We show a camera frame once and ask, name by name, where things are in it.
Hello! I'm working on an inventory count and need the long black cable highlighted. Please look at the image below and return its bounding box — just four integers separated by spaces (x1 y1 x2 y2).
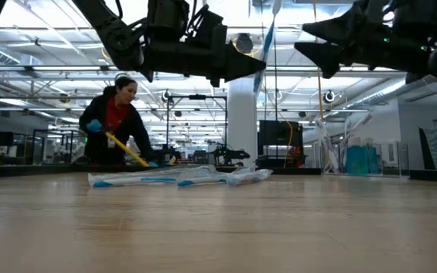
270 0 279 123
259 0 266 123

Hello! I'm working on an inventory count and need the person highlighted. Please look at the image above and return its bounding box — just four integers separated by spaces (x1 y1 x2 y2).
78 74 159 168

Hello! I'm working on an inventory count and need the white round pillar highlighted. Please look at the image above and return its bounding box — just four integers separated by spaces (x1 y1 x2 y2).
226 77 259 168

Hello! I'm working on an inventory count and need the black leaning panel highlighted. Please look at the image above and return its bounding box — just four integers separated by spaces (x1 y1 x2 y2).
417 127 437 171

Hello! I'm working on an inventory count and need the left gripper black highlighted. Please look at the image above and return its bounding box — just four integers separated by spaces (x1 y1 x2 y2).
142 41 267 88

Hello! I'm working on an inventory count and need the black screen on cart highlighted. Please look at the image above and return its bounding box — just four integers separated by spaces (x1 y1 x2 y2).
256 119 306 169

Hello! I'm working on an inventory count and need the clear acrylic organizer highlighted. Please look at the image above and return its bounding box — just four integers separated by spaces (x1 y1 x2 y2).
315 139 410 178

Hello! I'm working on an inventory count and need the person's hand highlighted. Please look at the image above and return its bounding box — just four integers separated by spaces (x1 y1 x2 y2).
86 119 104 133

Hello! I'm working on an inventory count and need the black gantry frame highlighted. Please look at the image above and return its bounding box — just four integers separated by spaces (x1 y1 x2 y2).
165 93 228 167

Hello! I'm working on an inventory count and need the black ceiling cable reel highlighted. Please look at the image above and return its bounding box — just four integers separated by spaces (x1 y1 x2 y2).
234 33 255 54

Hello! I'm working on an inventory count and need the purple toothbrush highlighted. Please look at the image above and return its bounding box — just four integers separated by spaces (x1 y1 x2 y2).
314 116 338 174

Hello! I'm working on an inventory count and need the black frame enclosure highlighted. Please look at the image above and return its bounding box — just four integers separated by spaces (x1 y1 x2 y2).
31 128 86 166

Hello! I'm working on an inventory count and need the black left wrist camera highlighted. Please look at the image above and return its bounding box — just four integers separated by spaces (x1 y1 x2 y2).
192 9 228 46

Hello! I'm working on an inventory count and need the yellow hanging cord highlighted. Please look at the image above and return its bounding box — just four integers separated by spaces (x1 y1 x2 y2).
283 120 294 168

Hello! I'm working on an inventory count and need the yellow mop handle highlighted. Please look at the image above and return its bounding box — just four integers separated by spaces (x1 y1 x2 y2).
104 131 151 168

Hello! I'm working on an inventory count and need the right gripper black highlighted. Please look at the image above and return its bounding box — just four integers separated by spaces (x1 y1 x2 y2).
294 0 430 80

